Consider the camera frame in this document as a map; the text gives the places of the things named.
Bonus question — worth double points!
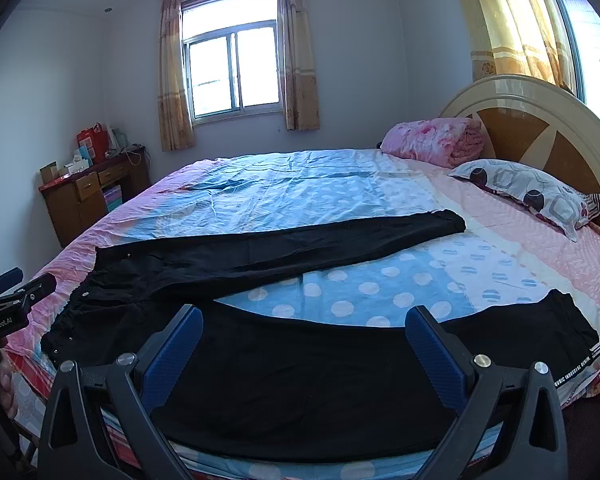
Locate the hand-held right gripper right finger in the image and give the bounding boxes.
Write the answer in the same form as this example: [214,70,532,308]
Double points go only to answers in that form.
[405,305,570,480]

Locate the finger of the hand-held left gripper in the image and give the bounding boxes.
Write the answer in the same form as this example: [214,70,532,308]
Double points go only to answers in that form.
[11,274,57,307]
[0,267,24,302]

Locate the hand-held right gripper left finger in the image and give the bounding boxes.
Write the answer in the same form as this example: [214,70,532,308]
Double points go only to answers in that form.
[37,304,204,480]

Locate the black pants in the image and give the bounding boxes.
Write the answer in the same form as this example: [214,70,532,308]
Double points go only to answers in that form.
[40,210,600,463]

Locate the brown wooden desk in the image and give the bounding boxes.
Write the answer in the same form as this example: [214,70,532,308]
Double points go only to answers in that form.
[38,146,151,248]

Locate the stack of pastel boxes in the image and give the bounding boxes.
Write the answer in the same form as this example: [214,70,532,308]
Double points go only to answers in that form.
[101,185,124,213]

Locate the red paper bag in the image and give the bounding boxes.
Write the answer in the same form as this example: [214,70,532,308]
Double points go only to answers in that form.
[77,122,108,163]

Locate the grey patterned pillow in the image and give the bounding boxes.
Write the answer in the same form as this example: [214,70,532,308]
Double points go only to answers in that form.
[447,159,600,243]

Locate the bed with dotted sheet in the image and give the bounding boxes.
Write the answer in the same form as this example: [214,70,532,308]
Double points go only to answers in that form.
[0,147,600,480]

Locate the folded pink floral quilt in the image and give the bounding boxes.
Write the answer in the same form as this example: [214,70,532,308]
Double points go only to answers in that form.
[380,117,486,170]

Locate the cream and brown headboard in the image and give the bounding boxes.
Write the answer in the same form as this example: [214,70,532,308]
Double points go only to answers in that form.
[439,75,600,241]

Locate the beige patterned curtain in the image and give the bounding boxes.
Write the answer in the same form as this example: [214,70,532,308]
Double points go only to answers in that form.
[157,0,196,152]
[275,0,321,132]

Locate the sliding window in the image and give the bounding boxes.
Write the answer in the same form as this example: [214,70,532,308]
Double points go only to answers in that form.
[180,0,287,128]

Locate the yellow curtain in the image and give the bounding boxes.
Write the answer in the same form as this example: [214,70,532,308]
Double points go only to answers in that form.
[450,0,578,93]

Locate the large side window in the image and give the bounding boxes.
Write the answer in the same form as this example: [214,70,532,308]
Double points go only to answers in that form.
[540,0,600,136]

